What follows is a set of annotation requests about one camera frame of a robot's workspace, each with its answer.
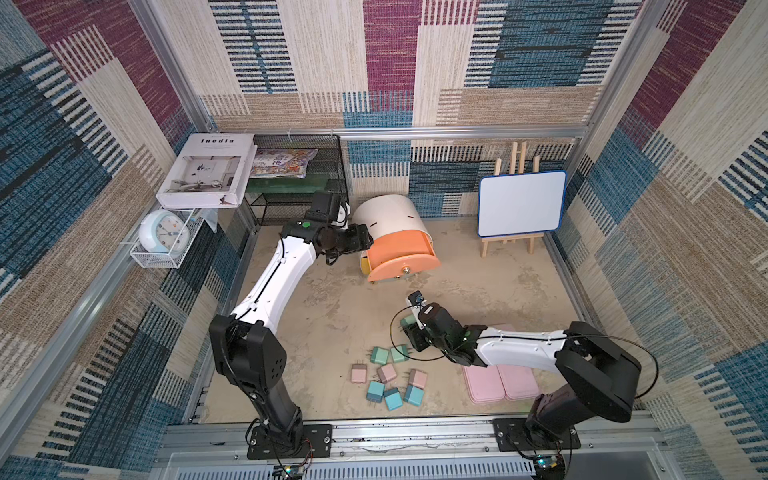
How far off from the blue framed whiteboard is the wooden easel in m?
0.01

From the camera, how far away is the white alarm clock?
0.63m

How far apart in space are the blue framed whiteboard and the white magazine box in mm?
719

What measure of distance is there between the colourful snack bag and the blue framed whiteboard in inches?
22.1

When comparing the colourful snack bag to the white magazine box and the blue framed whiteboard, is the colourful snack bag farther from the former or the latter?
the blue framed whiteboard

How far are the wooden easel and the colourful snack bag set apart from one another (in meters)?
0.61

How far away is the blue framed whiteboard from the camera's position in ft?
3.30

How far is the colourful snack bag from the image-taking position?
0.83 meters
